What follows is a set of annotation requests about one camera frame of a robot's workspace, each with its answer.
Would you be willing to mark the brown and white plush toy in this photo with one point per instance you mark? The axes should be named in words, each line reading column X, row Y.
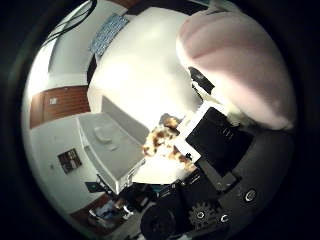
column 160, row 140

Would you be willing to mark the pink plush toy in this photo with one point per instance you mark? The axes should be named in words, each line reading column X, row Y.
column 240, row 66

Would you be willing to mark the grey fabric storage container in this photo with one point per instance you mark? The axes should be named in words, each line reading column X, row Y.
column 110, row 150

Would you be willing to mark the seated person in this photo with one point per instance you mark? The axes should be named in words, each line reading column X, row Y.
column 108, row 211

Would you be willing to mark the black laptop screen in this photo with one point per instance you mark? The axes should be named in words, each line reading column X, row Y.
column 93, row 187

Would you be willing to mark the blue patterned cushion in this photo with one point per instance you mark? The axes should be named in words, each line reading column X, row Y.
column 108, row 33

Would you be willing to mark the brown wooden door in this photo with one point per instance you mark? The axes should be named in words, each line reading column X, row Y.
column 63, row 105

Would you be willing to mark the white door sign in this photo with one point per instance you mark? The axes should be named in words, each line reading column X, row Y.
column 53, row 100

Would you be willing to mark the dark framed wall picture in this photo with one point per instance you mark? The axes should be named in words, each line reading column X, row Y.
column 70, row 161

